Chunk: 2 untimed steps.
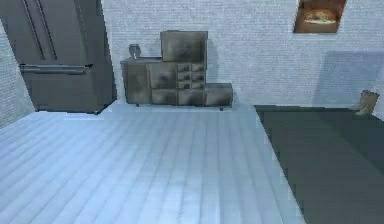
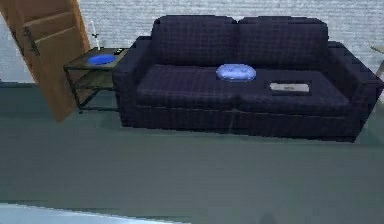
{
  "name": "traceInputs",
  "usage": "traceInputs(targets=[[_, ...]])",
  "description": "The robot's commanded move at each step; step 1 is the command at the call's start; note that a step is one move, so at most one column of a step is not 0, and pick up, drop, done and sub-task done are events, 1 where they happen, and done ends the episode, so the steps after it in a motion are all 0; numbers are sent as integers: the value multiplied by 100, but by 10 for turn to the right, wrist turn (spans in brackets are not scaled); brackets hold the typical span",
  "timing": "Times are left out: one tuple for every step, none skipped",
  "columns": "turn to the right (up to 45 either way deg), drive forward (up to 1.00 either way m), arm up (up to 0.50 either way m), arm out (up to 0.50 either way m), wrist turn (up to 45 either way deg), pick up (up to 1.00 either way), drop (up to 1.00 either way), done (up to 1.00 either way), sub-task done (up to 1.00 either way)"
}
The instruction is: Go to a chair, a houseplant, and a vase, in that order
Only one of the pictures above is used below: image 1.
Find grey fridge handle bar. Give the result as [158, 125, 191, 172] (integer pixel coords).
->
[18, 63, 94, 76]

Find grey vase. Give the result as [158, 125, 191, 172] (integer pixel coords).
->
[128, 43, 142, 61]

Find brown stepped cupboard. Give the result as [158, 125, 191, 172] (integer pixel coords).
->
[120, 30, 234, 112]

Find tan boots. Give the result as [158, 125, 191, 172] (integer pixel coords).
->
[348, 89, 381, 117]

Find brown framed wall picture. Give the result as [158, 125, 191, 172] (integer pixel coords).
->
[292, 0, 348, 35]

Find dark grey fridge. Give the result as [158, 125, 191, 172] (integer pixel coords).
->
[0, 0, 118, 115]

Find dark green floor rug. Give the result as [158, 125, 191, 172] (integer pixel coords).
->
[254, 104, 384, 224]

